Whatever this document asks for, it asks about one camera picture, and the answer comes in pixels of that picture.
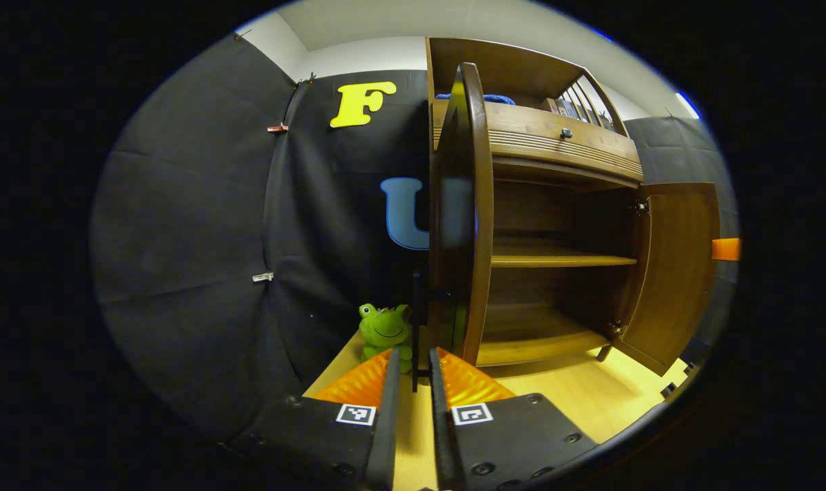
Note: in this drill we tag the tan spine book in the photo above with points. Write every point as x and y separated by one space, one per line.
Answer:
563 108

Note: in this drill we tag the red clip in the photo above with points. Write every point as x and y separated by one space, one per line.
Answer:
277 127

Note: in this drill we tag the wooden cabinet inner shelf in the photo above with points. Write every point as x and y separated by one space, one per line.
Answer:
556 260

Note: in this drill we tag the green frog plush toy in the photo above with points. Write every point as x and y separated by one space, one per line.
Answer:
384 331

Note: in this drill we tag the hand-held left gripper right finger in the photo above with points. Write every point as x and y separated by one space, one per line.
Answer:
443 436

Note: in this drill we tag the wooden double-door shoe cabinet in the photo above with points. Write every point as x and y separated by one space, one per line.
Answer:
515 68

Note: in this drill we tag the wooden cabinet door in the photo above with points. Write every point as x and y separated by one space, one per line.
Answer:
477 204
679 273

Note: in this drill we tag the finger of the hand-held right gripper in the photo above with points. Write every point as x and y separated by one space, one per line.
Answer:
726 249

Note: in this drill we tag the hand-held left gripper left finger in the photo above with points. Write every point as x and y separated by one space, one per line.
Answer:
385 436

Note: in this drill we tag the silver clip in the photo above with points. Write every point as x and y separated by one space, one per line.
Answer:
262 277

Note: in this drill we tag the wooden drawer with black knob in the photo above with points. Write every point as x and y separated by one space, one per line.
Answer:
528 129

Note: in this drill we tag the blue folded towel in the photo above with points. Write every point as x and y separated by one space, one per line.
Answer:
496 99

